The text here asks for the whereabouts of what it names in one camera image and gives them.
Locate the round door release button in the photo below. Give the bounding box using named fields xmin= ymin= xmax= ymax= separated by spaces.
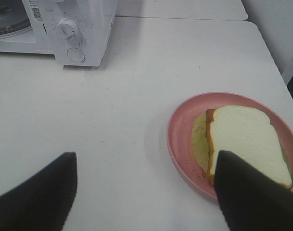
xmin=66 ymin=48 xmax=85 ymax=63

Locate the glass microwave turntable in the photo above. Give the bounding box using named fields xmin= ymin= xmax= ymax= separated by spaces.
xmin=0 ymin=0 xmax=31 ymax=35

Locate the white microwave oven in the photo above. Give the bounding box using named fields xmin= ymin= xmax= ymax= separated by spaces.
xmin=0 ymin=0 xmax=118 ymax=67

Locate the pink round plate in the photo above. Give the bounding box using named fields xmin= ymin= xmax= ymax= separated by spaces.
xmin=166 ymin=92 xmax=293 ymax=202

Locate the white timer knob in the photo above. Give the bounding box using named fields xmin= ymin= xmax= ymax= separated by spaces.
xmin=56 ymin=18 xmax=79 ymax=42

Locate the white bread sandwich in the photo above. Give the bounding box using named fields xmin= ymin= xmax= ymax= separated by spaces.
xmin=191 ymin=105 xmax=293 ymax=188

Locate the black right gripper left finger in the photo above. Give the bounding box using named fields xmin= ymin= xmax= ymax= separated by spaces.
xmin=0 ymin=152 xmax=78 ymax=231

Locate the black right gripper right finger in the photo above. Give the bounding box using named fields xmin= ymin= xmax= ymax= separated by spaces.
xmin=214 ymin=151 xmax=293 ymax=231

